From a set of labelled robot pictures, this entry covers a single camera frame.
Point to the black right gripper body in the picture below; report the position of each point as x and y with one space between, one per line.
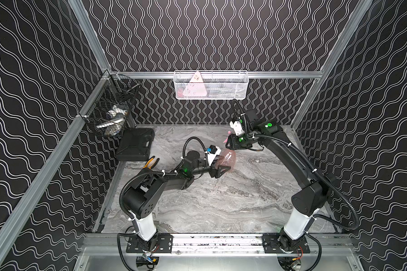
239 141

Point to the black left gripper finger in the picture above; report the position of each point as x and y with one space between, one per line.
214 172
222 169

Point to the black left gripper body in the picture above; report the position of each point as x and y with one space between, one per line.
211 168

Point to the pink grey spray nozzle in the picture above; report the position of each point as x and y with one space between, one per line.
227 141

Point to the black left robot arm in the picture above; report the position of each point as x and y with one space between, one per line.
140 195

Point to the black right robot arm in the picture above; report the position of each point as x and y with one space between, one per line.
314 193

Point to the black plastic tool case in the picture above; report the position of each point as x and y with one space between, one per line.
135 144

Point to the pink triangular card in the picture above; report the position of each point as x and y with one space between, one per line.
196 87

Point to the white items in mesh basket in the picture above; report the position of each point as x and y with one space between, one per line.
114 123

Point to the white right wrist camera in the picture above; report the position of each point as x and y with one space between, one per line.
237 127

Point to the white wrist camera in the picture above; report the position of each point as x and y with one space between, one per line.
212 152
237 127

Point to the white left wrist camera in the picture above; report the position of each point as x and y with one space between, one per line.
212 152

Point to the yellow black handled pliers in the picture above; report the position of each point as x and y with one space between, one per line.
151 163

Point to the clear plastic wall basket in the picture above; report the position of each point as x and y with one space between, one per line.
220 84

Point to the black wire mesh basket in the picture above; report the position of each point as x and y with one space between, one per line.
120 91

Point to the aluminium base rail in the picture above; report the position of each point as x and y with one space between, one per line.
207 244

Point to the aluminium frame post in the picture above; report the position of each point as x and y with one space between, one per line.
90 34

